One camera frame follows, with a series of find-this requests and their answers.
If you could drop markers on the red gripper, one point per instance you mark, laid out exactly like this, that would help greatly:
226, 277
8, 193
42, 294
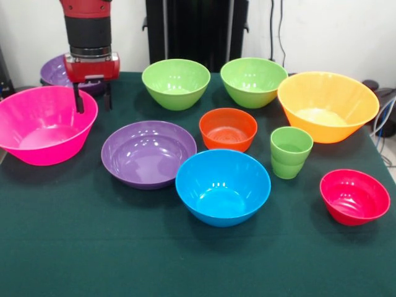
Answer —
92, 69

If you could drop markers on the purple bowl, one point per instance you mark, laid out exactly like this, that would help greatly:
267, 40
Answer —
54, 74
148, 157

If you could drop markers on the large pink bowl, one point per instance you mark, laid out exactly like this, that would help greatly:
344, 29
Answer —
43, 133

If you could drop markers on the green bowl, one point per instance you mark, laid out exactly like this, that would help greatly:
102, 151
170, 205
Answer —
253, 86
176, 96

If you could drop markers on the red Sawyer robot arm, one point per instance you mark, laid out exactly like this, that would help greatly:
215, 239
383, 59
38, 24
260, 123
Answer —
88, 28

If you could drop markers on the small red-orange bowl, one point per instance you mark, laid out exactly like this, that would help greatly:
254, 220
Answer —
227, 136

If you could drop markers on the dark green table cloth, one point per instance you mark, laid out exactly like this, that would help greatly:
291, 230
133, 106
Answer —
92, 247

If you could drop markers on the blue bowl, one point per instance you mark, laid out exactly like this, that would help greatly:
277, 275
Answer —
222, 198

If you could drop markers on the green cup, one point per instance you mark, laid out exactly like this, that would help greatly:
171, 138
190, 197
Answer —
289, 164

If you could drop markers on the large orange bowl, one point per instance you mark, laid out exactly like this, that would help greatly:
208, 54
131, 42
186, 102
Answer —
328, 105

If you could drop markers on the small crimson bowl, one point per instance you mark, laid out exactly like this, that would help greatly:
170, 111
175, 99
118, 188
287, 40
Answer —
352, 201

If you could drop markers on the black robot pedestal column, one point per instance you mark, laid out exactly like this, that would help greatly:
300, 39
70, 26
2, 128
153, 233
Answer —
198, 31

